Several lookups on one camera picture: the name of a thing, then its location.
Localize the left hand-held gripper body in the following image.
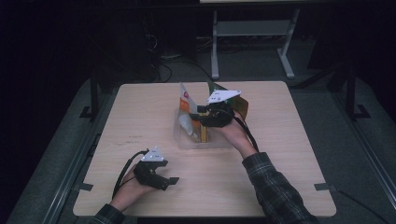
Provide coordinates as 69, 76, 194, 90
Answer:
134, 146, 165, 190

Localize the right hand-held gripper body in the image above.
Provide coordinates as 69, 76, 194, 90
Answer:
200, 89, 242, 129

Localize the white orange snack bag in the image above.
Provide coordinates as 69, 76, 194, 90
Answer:
177, 82, 202, 143

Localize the green red snack bag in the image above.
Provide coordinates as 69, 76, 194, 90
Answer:
207, 81, 250, 120

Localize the clear plastic container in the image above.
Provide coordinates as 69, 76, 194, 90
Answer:
174, 105, 241, 150

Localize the person's left hand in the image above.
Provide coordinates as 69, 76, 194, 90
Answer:
109, 163, 156, 213

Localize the person's right hand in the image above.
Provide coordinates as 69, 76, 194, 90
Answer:
214, 110, 260, 161

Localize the grey tape strip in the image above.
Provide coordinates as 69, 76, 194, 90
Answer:
313, 182, 337, 192
74, 182, 94, 192

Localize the grey metal stand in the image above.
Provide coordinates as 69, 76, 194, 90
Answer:
210, 8, 302, 80

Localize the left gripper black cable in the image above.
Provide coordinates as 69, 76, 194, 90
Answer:
111, 148, 149, 200

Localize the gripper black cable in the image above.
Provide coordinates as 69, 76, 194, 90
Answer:
111, 148, 149, 200
232, 116, 260, 153

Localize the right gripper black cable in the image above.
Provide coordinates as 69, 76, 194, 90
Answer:
232, 116, 260, 153

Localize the black metal post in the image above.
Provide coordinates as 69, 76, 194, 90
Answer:
345, 66, 372, 122
78, 69, 101, 122

